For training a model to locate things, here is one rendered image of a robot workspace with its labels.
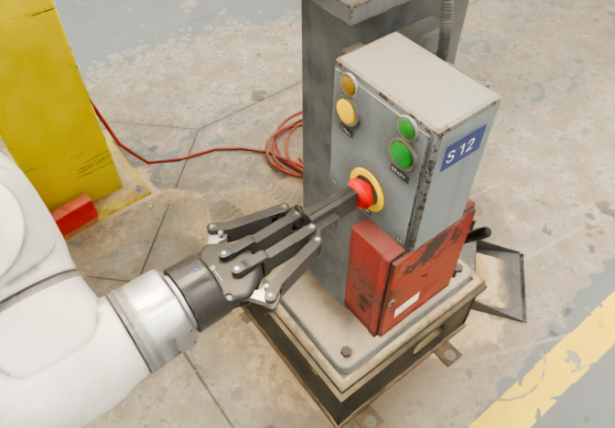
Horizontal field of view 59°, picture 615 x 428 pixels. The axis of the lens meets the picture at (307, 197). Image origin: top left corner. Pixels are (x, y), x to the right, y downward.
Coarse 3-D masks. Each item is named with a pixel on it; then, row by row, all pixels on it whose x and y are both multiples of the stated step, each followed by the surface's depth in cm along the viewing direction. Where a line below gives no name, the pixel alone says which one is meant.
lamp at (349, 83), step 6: (348, 72) 58; (342, 78) 59; (348, 78) 58; (354, 78) 58; (342, 84) 59; (348, 84) 58; (354, 84) 58; (342, 90) 60; (348, 90) 59; (354, 90) 58; (348, 96) 60; (354, 96) 59
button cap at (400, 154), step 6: (396, 144) 56; (402, 144) 56; (396, 150) 57; (402, 150) 56; (396, 156) 57; (402, 156) 56; (408, 156) 55; (396, 162) 58; (402, 162) 57; (408, 162) 56
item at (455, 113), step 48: (384, 48) 61; (336, 96) 62; (384, 96) 56; (432, 96) 55; (480, 96) 55; (336, 144) 67; (384, 144) 59; (432, 144) 53; (480, 144) 59; (384, 192) 63; (432, 192) 59
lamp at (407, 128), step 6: (402, 120) 54; (408, 120) 53; (414, 120) 53; (402, 126) 54; (408, 126) 53; (414, 126) 53; (402, 132) 54; (408, 132) 54; (414, 132) 53; (408, 138) 54; (414, 138) 54
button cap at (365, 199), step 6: (354, 180) 65; (360, 180) 65; (348, 186) 66; (354, 186) 65; (360, 186) 64; (366, 186) 64; (360, 192) 64; (366, 192) 64; (372, 192) 66; (360, 198) 64; (366, 198) 64; (372, 198) 65; (360, 204) 65; (366, 204) 65
